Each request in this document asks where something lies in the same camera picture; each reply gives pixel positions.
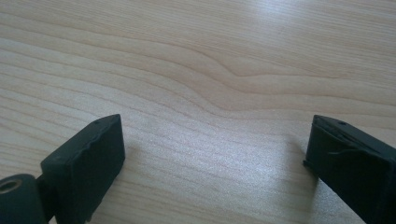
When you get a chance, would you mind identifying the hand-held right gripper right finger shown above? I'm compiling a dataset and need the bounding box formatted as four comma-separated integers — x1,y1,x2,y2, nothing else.
303,114,396,224

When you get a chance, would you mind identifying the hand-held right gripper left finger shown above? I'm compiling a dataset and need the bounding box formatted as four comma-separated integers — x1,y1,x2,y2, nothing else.
36,113,126,224

